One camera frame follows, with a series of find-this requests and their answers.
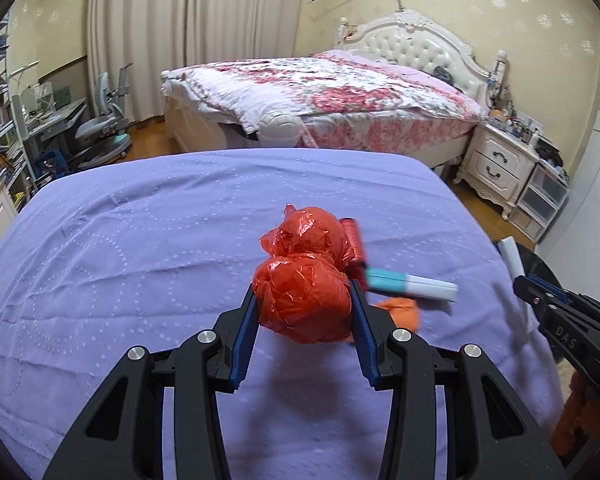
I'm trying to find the white toothpaste box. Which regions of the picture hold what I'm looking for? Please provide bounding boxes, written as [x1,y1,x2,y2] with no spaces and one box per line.
[495,236,536,335]

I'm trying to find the red plastic bag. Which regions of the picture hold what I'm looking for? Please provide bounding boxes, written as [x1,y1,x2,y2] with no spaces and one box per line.
[252,204,354,344]

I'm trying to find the grey desk chair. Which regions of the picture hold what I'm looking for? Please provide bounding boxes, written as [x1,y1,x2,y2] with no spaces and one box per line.
[76,63,132,171]

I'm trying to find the study desk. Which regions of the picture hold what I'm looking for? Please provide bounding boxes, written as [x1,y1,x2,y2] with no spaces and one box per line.
[12,81,87,174]

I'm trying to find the beige curtains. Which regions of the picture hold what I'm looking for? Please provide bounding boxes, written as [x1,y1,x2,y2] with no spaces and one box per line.
[86,0,301,122]

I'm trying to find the bed with floral bedding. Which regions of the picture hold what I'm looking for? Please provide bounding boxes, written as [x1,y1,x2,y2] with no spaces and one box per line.
[161,50,484,155]

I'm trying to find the black lined trash bin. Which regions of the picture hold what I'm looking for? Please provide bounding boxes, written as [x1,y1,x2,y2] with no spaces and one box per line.
[516,242,562,288]

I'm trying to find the plastic drawer unit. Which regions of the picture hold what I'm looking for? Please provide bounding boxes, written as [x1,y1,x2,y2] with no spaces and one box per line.
[508,159,569,244]

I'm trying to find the white tufted headboard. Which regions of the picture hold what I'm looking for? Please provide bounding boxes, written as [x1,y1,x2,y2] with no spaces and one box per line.
[335,9,507,110]

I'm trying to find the red bottle black cap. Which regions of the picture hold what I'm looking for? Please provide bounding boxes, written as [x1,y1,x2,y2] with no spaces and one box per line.
[340,218,368,290]

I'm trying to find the teal white small box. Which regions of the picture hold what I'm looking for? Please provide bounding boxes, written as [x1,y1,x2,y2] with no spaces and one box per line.
[365,268,458,302]

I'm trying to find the purple tablecloth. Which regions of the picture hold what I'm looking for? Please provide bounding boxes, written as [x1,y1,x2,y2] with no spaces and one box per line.
[0,148,564,479]

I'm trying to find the white nightstand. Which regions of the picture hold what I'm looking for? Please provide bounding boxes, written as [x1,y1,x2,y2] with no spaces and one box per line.
[453,122,540,220]

